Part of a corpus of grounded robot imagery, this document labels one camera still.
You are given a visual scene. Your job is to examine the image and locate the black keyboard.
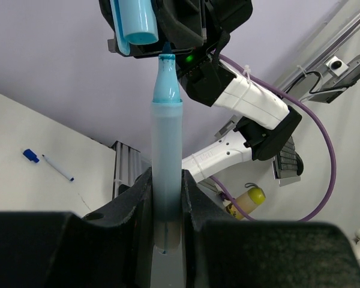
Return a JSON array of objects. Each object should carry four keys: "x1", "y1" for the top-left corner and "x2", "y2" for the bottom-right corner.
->
[{"x1": 272, "y1": 137, "x2": 304, "y2": 187}]

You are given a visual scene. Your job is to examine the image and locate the light blue pen cap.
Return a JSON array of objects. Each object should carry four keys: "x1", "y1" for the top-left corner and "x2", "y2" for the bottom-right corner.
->
[{"x1": 110, "y1": 0, "x2": 159, "y2": 56}]

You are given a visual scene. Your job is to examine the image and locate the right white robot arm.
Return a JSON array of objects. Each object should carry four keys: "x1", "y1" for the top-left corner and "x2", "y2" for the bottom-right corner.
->
[{"x1": 99, "y1": 1, "x2": 301, "y2": 181}]

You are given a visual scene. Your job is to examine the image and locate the clear blue highlighter pen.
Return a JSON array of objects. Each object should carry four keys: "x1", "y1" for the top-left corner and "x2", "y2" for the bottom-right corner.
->
[{"x1": 151, "y1": 42, "x2": 183, "y2": 254}]

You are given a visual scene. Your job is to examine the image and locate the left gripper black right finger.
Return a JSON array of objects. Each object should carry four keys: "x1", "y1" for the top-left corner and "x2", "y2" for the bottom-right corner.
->
[{"x1": 181, "y1": 170, "x2": 360, "y2": 287}]

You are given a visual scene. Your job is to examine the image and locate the thin blue pen refill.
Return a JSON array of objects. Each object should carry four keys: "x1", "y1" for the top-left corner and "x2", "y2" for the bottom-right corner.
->
[{"x1": 42, "y1": 154, "x2": 74, "y2": 182}]

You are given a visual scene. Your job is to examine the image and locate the small blue pen cap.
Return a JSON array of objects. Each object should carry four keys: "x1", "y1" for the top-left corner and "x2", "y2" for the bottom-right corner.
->
[{"x1": 23, "y1": 149, "x2": 40, "y2": 163}]

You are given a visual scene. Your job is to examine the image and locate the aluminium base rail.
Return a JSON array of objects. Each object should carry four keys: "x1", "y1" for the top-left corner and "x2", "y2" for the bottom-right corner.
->
[{"x1": 111, "y1": 141, "x2": 151, "y2": 199}]

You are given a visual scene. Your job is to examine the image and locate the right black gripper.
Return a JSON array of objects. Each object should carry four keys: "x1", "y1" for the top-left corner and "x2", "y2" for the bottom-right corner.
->
[{"x1": 99, "y1": 1, "x2": 253, "y2": 58}]

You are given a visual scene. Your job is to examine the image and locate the yellow capped bottle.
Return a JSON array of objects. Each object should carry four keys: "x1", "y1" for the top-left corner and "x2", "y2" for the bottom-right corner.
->
[{"x1": 226, "y1": 183, "x2": 266, "y2": 220}]

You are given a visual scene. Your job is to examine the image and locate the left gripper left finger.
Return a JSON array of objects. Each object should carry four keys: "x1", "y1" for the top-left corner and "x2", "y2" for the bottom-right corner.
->
[{"x1": 0, "y1": 170, "x2": 153, "y2": 287}]

